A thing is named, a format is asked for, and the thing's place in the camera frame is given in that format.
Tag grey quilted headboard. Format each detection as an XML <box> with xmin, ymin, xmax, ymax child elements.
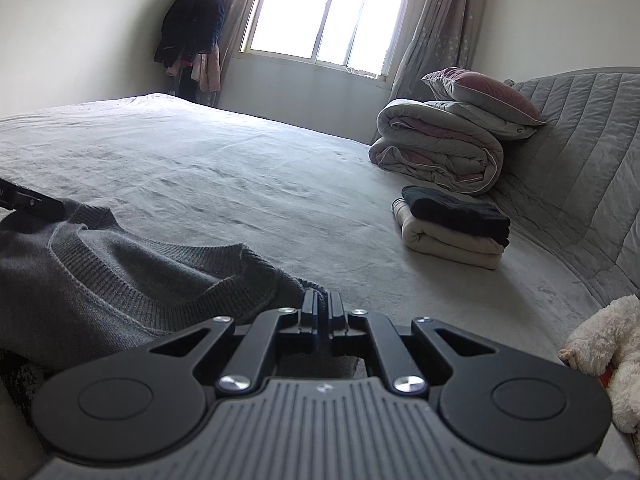
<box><xmin>487</xmin><ymin>66</ymin><xmax>640</xmax><ymax>311</ymax></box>

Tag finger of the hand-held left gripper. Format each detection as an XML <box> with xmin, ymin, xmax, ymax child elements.
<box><xmin>0</xmin><ymin>177</ymin><xmax>66</xmax><ymax>219</ymax></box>

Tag folded black garment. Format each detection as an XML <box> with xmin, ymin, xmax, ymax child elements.
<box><xmin>401</xmin><ymin>185</ymin><xmax>512</xmax><ymax>248</ymax></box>

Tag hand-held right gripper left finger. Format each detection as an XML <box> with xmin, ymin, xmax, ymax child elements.
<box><xmin>147</xmin><ymin>287</ymin><xmax>323</xmax><ymax>396</ymax></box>

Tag window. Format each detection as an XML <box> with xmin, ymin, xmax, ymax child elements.
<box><xmin>239</xmin><ymin>0</ymin><xmax>418</xmax><ymax>81</ymax></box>

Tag hanging pink clothes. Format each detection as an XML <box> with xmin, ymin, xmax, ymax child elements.
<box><xmin>167</xmin><ymin>45</ymin><xmax>222</xmax><ymax>93</ymax></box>

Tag grey knitted cat-pattern sweater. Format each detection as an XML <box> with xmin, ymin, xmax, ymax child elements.
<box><xmin>0</xmin><ymin>197</ymin><xmax>361</xmax><ymax>411</ymax></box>

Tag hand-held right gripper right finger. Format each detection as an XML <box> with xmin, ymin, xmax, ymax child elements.
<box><xmin>327</xmin><ymin>290</ymin><xmax>506</xmax><ymax>396</ymax></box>

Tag pink grey pillow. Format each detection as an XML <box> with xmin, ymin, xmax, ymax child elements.
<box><xmin>421</xmin><ymin>67</ymin><xmax>548</xmax><ymax>127</ymax></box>

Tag folded cream garment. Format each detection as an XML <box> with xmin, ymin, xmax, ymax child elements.
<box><xmin>391</xmin><ymin>197</ymin><xmax>506</xmax><ymax>270</ymax></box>

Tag white plush toy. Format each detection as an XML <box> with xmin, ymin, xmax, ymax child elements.
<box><xmin>558</xmin><ymin>294</ymin><xmax>640</xmax><ymax>433</ymax></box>

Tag rolled grey pink quilt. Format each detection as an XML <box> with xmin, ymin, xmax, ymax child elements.
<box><xmin>369</xmin><ymin>98</ymin><xmax>505</xmax><ymax>196</ymax></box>

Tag grey bed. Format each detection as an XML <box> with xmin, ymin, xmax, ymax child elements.
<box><xmin>0</xmin><ymin>92</ymin><xmax>640</xmax><ymax>480</ymax></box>

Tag hanging dark jacket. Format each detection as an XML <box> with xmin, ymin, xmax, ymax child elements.
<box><xmin>153</xmin><ymin>0</ymin><xmax>228</xmax><ymax>78</ymax></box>

